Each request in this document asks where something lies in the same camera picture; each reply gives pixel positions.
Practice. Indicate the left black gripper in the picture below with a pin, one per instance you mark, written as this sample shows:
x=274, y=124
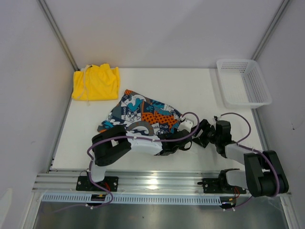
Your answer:
x=175, y=132

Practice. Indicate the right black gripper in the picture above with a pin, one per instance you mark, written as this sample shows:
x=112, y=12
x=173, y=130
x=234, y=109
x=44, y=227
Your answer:
x=204, y=125

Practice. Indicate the patterned blue orange shorts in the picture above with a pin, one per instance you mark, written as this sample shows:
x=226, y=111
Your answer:
x=142, y=115

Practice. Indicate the yellow shorts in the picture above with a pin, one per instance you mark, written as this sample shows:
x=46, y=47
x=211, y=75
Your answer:
x=96, y=83

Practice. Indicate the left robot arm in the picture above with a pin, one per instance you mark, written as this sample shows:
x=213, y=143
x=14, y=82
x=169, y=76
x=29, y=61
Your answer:
x=111, y=145

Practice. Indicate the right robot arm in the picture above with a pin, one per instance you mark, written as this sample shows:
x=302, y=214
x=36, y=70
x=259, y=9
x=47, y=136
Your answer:
x=262, y=175

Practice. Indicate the white plastic basket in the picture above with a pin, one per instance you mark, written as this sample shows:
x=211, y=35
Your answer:
x=242, y=84

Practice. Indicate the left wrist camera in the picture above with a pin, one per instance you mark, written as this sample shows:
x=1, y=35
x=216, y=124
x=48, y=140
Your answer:
x=186, y=124

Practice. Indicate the aluminium mounting rail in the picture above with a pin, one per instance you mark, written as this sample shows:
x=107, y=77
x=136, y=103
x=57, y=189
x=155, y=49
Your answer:
x=130, y=182

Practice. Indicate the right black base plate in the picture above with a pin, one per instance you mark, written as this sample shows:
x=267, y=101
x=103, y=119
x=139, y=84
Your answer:
x=218, y=186

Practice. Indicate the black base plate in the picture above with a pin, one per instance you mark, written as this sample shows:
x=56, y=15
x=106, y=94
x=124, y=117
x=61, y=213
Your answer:
x=84, y=184
x=218, y=186

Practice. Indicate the white slotted cable duct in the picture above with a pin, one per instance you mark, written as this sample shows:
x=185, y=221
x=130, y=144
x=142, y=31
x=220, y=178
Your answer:
x=135, y=199

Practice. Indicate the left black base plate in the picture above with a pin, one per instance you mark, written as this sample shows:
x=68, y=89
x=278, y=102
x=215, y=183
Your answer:
x=84, y=184

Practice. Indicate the right aluminium frame post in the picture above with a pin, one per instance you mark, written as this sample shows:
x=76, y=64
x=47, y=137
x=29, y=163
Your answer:
x=271, y=28

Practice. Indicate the aluminium frame post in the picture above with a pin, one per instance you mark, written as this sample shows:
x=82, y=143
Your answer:
x=271, y=28
x=57, y=33

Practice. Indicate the left aluminium frame post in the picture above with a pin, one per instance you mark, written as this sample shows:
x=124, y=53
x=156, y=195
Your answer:
x=57, y=33

